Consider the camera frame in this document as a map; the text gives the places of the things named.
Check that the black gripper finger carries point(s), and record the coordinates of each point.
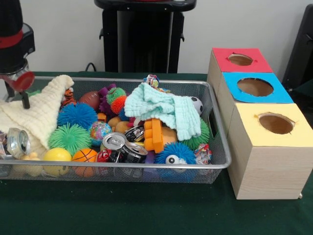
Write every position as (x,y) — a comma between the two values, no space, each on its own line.
(7,90)
(25,99)

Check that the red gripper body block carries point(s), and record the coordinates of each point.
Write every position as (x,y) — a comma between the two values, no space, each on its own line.
(19,81)

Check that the cream yellow knitted cloth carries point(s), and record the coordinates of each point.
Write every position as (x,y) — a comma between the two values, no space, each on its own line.
(34,112)

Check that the long orange toy brick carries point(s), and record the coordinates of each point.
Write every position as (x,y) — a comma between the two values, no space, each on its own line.
(153,134)

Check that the pale blue waffle cloth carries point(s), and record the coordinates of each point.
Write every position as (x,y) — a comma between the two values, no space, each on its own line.
(161,105)

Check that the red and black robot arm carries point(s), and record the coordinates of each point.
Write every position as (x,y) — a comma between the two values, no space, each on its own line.
(14,34)

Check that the shallow clear mesh bin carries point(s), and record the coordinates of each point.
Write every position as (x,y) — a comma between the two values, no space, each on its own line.
(195,88)

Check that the wooden box with three holes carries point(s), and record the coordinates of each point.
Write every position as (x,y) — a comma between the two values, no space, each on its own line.
(264,171)

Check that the striped orange tiger toy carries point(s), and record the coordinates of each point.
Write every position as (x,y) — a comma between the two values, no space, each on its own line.
(68,97)

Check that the crushed shiny silver can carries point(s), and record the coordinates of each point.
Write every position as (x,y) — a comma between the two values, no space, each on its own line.
(17,143)

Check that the plain blue spiky ball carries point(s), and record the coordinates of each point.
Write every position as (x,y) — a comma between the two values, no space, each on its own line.
(77,116)

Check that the light green spiky ball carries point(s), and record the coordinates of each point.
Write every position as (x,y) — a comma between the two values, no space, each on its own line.
(70,139)

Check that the yellow smiley ball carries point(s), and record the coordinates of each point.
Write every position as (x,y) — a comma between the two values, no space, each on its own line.
(56,155)

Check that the small brown football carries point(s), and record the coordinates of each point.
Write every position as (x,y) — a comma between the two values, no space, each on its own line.
(90,99)

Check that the purple spiky toy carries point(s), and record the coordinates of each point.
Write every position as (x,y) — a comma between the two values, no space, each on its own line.
(103,100)

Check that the small blue globe ball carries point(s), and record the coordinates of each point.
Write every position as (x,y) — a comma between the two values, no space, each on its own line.
(100,133)

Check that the small orange basketball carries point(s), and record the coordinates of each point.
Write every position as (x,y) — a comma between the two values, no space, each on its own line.
(84,157)

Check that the silver drink can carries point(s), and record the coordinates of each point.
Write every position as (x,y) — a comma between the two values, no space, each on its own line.
(113,141)

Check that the black drink can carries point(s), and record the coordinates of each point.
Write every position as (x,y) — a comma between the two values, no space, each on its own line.
(133,152)

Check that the blue spiky ball with eyes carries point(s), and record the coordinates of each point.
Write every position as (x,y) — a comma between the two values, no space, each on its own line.
(175,155)

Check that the dark green table cloth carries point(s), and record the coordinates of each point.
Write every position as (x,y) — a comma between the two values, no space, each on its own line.
(146,210)

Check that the small soccer ball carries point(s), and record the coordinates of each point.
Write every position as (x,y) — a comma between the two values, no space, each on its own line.
(197,104)

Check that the large green spiky ball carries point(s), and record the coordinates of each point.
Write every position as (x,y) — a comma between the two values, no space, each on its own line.
(201,134)

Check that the black upright panel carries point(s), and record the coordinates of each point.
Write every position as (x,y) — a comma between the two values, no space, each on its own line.
(303,49)

